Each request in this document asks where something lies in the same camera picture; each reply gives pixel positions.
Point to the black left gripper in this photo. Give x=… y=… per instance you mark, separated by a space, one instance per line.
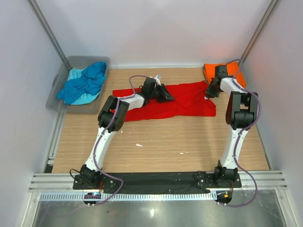
x=165 y=96

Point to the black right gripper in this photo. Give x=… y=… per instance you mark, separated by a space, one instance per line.
x=209 y=93

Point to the red t shirt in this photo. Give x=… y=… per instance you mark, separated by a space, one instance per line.
x=190 y=100

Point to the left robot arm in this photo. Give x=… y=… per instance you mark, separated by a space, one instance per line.
x=110 y=120

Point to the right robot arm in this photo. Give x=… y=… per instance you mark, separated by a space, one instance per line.
x=241 y=113

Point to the folded orange t shirt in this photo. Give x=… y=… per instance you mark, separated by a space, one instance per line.
x=231 y=69

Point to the light blue t shirt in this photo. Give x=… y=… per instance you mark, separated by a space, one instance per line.
x=78 y=94

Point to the grey plastic bin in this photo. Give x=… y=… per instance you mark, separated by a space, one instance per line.
x=78 y=86

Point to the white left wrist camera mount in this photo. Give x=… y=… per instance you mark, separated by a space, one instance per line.
x=157 y=80

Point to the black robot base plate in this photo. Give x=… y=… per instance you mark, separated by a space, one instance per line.
x=130 y=181

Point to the white slotted cable duct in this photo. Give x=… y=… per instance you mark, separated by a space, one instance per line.
x=93 y=196

